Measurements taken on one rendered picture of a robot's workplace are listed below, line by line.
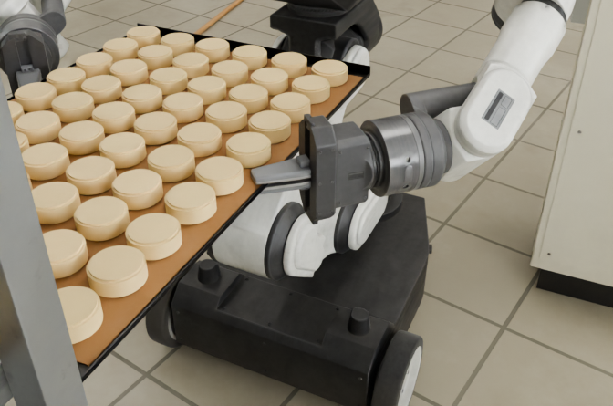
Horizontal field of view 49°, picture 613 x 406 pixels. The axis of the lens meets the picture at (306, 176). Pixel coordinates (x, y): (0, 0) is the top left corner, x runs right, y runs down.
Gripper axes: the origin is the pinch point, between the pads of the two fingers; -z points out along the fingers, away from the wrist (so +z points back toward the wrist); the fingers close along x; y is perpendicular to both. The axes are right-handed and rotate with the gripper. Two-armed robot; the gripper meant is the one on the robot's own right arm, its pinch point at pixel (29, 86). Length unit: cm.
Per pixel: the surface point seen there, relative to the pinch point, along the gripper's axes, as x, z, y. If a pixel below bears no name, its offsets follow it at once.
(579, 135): -32, 9, 107
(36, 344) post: 11, -61, 2
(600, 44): -11, 9, 106
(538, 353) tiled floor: -80, -7, 95
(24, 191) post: 20, -60, 3
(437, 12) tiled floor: -79, 207, 187
